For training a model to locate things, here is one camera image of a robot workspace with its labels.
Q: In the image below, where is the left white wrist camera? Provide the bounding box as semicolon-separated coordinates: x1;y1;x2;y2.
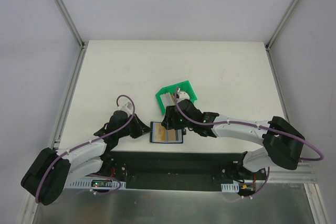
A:
118;102;133;113

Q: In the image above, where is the left white cable duct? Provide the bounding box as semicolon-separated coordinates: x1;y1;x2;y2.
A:
65;178;126;190

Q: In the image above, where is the green plastic bin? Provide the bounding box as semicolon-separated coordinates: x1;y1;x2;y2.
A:
155;80;197;115

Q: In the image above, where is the white cable duct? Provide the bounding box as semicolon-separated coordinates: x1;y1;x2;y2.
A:
65;178;126;190
220;183;239;193

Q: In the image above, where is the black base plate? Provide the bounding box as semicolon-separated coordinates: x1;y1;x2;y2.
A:
95;151;266;191

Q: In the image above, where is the right white cable duct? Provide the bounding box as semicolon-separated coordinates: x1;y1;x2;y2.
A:
220;183;239;193

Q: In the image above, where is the aluminium frame rail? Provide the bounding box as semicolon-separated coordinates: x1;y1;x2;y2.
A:
269;163;317;184

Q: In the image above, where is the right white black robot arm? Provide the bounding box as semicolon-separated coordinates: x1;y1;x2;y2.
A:
161;99;305;179

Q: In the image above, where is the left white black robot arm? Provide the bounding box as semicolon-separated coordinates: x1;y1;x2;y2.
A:
20;110;151;206

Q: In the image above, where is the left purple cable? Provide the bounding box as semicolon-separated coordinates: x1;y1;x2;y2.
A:
34;94;137;204

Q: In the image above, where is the black leather card holder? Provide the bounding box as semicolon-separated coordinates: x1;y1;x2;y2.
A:
149;122;186;144

